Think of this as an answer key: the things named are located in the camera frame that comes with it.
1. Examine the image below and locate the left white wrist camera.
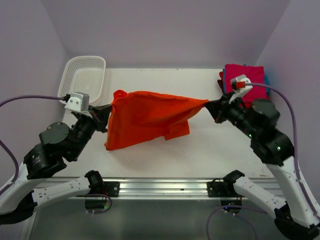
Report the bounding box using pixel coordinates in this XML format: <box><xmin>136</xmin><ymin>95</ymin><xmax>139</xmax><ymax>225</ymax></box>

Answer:
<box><xmin>64</xmin><ymin>92</ymin><xmax>90</xmax><ymax>113</ymax></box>

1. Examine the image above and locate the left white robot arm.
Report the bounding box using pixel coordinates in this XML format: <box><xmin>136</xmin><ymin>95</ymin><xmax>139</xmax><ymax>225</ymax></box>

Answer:
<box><xmin>0</xmin><ymin>104</ymin><xmax>113</xmax><ymax>225</ymax></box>

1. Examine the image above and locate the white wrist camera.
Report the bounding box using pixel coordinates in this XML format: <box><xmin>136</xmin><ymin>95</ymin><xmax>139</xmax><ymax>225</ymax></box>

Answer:
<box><xmin>228</xmin><ymin>74</ymin><xmax>253</xmax><ymax>104</ymax></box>
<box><xmin>64</xmin><ymin>92</ymin><xmax>90</xmax><ymax>113</ymax></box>

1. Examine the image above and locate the orange t shirt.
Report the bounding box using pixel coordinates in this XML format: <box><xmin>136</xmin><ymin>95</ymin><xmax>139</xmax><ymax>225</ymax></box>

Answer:
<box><xmin>104</xmin><ymin>89</ymin><xmax>208</xmax><ymax>151</ymax></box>

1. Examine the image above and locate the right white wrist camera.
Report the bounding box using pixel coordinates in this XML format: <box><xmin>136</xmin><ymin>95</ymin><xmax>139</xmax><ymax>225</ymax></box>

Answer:
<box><xmin>228</xmin><ymin>74</ymin><xmax>253</xmax><ymax>104</ymax></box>

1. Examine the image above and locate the magenta folded t shirt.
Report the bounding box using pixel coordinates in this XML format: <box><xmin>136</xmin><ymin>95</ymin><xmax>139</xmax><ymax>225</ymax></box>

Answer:
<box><xmin>222</xmin><ymin>63</ymin><xmax>268</xmax><ymax>105</ymax></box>

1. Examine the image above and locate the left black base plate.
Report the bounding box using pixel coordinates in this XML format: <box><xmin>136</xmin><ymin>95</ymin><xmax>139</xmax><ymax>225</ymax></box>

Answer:
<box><xmin>101</xmin><ymin>181</ymin><xmax>120</xmax><ymax>198</ymax></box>

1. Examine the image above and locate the dark red folded t shirt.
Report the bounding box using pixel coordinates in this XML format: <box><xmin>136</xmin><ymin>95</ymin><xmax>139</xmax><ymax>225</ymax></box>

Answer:
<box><xmin>217</xmin><ymin>79</ymin><xmax>226</xmax><ymax>95</ymax></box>

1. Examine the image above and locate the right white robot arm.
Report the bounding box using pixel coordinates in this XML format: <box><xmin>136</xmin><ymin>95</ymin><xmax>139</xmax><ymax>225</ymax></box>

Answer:
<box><xmin>204</xmin><ymin>94</ymin><xmax>320</xmax><ymax>240</ymax></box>

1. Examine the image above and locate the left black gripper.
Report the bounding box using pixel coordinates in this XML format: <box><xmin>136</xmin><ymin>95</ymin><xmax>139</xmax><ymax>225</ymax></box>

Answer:
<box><xmin>69</xmin><ymin>103</ymin><xmax>113</xmax><ymax>160</ymax></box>

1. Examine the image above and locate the blue folded t shirt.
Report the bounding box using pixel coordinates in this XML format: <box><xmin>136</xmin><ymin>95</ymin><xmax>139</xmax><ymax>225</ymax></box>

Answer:
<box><xmin>263</xmin><ymin>73</ymin><xmax>271</xmax><ymax>99</ymax></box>

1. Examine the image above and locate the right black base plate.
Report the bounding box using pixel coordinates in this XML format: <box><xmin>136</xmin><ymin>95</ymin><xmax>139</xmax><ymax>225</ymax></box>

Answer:
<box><xmin>206</xmin><ymin>181</ymin><xmax>239</xmax><ymax>198</ymax></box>

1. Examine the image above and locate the aluminium mounting rail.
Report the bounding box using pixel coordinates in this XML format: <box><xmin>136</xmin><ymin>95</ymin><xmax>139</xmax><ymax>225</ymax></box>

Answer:
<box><xmin>36</xmin><ymin>177</ymin><xmax>285</xmax><ymax>200</ymax></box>

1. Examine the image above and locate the white plastic basket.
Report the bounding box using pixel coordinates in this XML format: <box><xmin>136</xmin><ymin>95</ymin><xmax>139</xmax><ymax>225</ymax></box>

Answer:
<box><xmin>57</xmin><ymin>55</ymin><xmax>106</xmax><ymax>106</ymax></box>

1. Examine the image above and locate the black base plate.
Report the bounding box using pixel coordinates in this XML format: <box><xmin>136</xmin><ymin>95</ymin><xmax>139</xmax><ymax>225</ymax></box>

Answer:
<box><xmin>206</xmin><ymin>181</ymin><xmax>239</xmax><ymax>198</ymax></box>
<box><xmin>101</xmin><ymin>181</ymin><xmax>120</xmax><ymax>198</ymax></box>

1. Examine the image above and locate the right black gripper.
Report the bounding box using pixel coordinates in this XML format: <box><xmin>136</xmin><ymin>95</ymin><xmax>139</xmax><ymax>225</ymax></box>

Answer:
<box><xmin>204</xmin><ymin>90</ymin><xmax>259</xmax><ymax>140</ymax></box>

